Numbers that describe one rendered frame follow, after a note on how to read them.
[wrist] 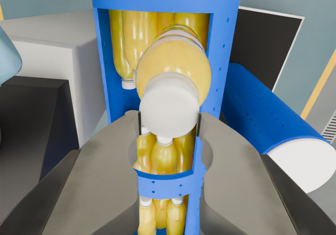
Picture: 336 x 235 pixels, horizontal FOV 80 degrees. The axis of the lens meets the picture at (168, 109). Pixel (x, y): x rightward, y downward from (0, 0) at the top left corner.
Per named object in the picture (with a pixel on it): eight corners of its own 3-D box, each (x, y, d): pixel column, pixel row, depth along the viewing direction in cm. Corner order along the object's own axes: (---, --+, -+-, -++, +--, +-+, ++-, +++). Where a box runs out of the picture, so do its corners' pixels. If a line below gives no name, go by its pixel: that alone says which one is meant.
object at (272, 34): (182, 165, 209) (183, 176, 196) (220, 3, 138) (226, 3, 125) (231, 170, 212) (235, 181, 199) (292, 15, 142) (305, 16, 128)
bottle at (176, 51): (167, 13, 28) (146, 31, 12) (209, 38, 30) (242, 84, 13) (146, 57, 32) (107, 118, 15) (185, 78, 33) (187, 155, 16)
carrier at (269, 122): (207, 98, 156) (244, 99, 156) (246, 195, 79) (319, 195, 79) (211, 62, 142) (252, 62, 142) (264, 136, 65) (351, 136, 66)
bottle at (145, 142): (131, 188, 59) (127, 136, 50) (135, 170, 65) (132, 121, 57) (156, 189, 59) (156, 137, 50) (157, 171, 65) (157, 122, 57)
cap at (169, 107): (158, 65, 13) (154, 74, 12) (208, 92, 14) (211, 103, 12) (134, 110, 15) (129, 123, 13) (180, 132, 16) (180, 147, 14)
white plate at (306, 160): (249, 197, 78) (248, 194, 79) (320, 197, 78) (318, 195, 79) (266, 139, 64) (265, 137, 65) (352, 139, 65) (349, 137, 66)
